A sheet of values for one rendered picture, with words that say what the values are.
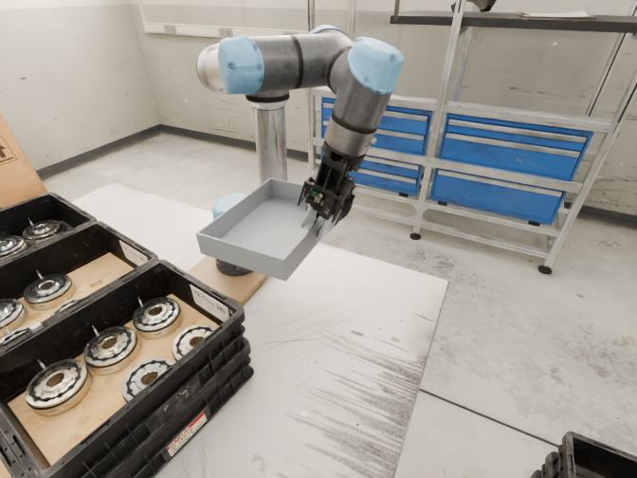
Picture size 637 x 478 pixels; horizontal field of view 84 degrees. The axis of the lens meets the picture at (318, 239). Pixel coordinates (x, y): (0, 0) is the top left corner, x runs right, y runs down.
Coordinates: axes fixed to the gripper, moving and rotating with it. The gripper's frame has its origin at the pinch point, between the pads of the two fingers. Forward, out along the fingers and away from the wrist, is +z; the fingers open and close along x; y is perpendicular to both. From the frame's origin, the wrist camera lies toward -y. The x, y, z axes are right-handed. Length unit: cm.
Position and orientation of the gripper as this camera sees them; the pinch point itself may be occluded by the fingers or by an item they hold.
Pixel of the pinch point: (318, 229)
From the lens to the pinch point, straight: 72.5
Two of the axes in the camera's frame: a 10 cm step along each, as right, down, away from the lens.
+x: 8.8, 4.5, -1.3
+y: -3.8, 5.4, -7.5
